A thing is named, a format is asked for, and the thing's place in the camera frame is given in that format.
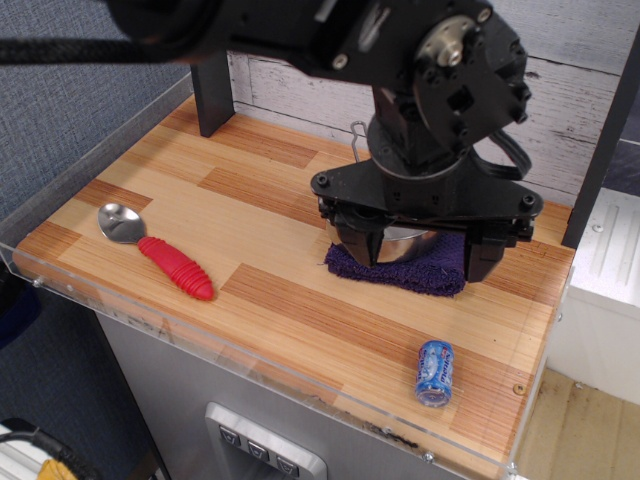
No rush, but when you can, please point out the blue gum canister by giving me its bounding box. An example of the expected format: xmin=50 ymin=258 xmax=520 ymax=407
xmin=414 ymin=340 xmax=455 ymax=408

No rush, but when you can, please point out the small stainless steel pot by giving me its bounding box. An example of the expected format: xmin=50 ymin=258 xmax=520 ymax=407
xmin=326 ymin=121 xmax=440 ymax=264

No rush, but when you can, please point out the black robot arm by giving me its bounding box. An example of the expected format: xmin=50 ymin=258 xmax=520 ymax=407
xmin=108 ymin=1 xmax=543 ymax=282

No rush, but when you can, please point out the red handled metal spoon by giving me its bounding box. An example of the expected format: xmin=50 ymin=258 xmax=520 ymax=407
xmin=97 ymin=203 xmax=215 ymax=301

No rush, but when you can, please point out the grey cabinet with button panel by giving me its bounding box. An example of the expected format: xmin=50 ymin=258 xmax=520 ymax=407
xmin=99 ymin=316 xmax=516 ymax=479

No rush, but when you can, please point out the yellow object bottom left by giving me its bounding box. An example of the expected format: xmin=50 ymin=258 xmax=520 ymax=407
xmin=36 ymin=459 xmax=94 ymax=480

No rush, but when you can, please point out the dark vertical post left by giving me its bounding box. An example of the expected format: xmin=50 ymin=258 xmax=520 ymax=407
xmin=191 ymin=50 xmax=235 ymax=137

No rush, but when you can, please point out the white appliance on right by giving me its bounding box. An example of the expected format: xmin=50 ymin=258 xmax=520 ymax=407
xmin=547 ymin=188 xmax=639 ymax=404

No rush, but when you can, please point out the dark vertical post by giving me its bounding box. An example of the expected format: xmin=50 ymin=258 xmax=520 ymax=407
xmin=191 ymin=50 xmax=235 ymax=137
xmin=561 ymin=31 xmax=639 ymax=249

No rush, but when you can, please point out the clear acrylic table guard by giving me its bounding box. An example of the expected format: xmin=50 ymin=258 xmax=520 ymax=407
xmin=1 ymin=60 xmax=572 ymax=449

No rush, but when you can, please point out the black braided cable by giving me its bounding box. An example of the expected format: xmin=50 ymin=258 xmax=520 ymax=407
xmin=0 ymin=37 xmax=146 ymax=66

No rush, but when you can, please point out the dark vertical post right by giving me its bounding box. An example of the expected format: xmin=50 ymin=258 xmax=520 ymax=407
xmin=561 ymin=31 xmax=639 ymax=249

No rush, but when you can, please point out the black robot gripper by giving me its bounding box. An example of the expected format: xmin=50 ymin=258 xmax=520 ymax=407
xmin=310 ymin=116 xmax=544 ymax=283

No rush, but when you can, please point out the folded purple towel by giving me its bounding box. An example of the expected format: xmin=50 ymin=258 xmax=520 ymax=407
xmin=325 ymin=233 xmax=466 ymax=297

